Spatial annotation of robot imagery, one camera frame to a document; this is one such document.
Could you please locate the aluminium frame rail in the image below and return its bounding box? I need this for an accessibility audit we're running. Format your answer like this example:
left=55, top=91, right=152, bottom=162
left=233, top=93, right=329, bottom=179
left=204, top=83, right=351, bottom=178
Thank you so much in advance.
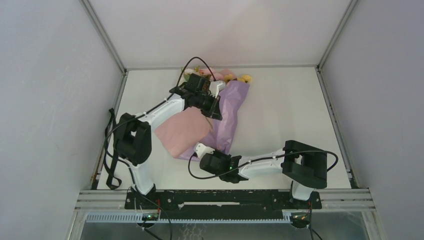
left=75, top=188, right=376, bottom=212

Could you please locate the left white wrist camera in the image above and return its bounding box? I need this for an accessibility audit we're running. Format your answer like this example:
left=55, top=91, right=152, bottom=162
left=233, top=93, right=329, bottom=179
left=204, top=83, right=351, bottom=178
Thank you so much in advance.
left=209, top=80, right=226, bottom=98

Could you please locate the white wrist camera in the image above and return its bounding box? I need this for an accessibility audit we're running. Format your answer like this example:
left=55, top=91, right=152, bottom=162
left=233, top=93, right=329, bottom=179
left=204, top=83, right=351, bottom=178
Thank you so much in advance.
left=194, top=142, right=215, bottom=160
left=209, top=80, right=226, bottom=98

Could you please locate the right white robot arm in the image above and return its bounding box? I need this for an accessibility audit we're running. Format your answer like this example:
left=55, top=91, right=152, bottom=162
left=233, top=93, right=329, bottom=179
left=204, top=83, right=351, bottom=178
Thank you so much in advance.
left=192, top=140, right=339, bottom=208

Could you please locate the white slotted cable duct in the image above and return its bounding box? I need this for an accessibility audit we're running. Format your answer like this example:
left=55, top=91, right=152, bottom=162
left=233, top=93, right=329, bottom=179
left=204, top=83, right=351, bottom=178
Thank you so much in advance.
left=85, top=212, right=292, bottom=224

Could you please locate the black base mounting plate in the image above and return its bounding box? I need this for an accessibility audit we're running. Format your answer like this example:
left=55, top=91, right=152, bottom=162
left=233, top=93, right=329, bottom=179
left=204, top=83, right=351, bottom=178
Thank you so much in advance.
left=124, top=189, right=323, bottom=221

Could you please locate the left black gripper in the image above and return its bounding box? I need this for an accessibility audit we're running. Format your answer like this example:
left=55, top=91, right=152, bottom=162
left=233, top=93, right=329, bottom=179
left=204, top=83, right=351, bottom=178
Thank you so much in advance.
left=193, top=92, right=222, bottom=121

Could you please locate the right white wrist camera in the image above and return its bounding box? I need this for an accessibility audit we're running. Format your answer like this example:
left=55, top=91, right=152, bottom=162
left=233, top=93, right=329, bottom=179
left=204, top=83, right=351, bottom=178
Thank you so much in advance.
left=194, top=142, right=215, bottom=160

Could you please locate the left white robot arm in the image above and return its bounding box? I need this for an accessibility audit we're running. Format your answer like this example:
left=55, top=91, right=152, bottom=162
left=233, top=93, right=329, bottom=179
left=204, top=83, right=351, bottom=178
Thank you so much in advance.
left=103, top=66, right=226, bottom=209

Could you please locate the pink rose stem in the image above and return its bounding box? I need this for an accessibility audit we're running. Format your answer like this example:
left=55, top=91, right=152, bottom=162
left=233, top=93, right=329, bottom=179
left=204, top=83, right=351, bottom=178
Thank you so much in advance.
left=199, top=68, right=224, bottom=82

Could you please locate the black ribbon strap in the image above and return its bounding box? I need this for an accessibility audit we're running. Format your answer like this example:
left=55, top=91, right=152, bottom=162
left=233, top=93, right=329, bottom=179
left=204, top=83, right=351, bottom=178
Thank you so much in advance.
left=102, top=107, right=123, bottom=191

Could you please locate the pink wrapping paper sheet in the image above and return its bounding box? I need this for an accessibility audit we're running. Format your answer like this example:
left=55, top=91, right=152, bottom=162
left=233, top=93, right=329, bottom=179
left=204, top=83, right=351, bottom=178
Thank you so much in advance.
left=154, top=69, right=252, bottom=162

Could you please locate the yellow rose stem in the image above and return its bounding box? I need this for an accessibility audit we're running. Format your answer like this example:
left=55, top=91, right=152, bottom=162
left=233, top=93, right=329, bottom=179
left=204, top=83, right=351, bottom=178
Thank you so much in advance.
left=223, top=74, right=253, bottom=84

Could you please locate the white rose stem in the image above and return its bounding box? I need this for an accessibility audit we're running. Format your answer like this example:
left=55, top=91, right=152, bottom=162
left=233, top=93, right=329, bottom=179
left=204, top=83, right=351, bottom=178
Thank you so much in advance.
left=180, top=66, right=201, bottom=82

